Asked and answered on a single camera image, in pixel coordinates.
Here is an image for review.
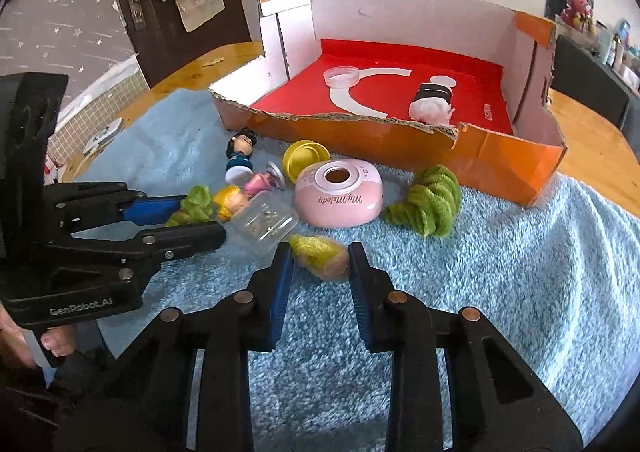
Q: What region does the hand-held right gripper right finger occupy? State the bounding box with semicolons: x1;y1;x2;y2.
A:
347;242;586;452

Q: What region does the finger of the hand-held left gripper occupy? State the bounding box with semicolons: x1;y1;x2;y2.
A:
45;182;188;233
59;222;227;291

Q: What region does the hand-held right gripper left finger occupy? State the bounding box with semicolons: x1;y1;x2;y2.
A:
65;242;296;452

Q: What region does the small green plush toy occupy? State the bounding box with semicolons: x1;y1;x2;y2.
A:
165;185;217;227

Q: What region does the blond pink figurine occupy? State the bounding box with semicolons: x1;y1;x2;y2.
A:
214;162;287;223

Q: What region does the yellow-green plush toy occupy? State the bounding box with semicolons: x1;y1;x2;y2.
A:
289;233;351;281

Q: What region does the pink round device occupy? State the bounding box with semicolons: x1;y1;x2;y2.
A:
293;159;385;229

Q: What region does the dark-haired figurine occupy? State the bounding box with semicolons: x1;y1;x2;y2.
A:
224;128;259;187

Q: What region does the large green plush toy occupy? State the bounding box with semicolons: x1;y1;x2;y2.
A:
384;164;463;239

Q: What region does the orange cardboard box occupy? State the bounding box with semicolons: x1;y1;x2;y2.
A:
209;0;568;207

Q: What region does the person's left hand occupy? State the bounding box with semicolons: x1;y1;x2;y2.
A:
0;319;78;373

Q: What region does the clear plastic jar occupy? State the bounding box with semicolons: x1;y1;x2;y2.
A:
230;192;300;259

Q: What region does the blue fuzzy towel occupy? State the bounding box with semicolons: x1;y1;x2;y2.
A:
75;89;640;452

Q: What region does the yellow round lid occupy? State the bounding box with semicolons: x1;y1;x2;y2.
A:
282;141;331;179

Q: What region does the clear plastic pouch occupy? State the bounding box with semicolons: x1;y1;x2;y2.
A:
174;0;226;32

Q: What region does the black and white plush toy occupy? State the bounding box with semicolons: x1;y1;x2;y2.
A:
409;76;457;125

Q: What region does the clear round lid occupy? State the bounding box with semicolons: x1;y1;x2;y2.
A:
323;66;361;88

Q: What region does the cluttered shelf of bottles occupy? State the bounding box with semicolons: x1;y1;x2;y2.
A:
595;19;640;92

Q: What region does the pink plush doll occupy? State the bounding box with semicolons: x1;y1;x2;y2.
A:
560;0;593;30

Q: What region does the white wire grid panel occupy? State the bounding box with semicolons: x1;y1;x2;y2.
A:
47;54;151;177

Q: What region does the metal door handle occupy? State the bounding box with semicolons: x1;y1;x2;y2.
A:
126;0;153;31

